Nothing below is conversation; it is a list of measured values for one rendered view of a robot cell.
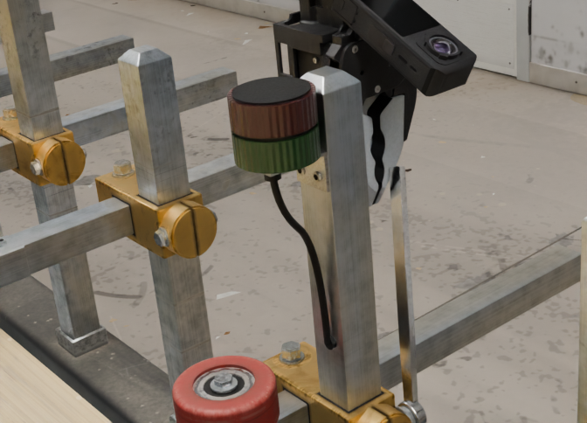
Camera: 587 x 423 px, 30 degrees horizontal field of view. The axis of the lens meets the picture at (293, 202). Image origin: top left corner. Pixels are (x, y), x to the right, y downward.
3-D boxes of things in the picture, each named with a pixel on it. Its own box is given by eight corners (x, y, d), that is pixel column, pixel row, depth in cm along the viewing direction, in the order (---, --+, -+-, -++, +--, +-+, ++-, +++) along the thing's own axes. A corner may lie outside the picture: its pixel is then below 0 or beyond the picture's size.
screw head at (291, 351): (293, 348, 94) (293, 336, 93) (309, 357, 92) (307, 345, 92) (274, 357, 93) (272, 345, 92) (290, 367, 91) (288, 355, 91)
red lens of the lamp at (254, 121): (281, 100, 78) (279, 71, 77) (336, 119, 74) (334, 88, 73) (213, 124, 75) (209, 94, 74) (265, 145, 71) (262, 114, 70)
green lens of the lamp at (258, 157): (285, 133, 79) (282, 105, 78) (339, 154, 75) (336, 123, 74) (217, 158, 76) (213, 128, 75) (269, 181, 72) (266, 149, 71)
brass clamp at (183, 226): (149, 205, 112) (141, 160, 110) (225, 246, 102) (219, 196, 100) (96, 225, 108) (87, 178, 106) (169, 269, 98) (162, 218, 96)
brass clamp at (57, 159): (38, 147, 130) (31, 107, 128) (93, 176, 120) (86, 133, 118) (-10, 162, 127) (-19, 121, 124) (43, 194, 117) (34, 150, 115)
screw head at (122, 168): (127, 167, 108) (125, 156, 108) (138, 172, 107) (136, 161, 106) (108, 174, 107) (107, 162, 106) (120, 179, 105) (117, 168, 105)
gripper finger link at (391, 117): (362, 177, 95) (355, 76, 91) (409, 196, 91) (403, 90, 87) (334, 189, 93) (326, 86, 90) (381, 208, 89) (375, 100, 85)
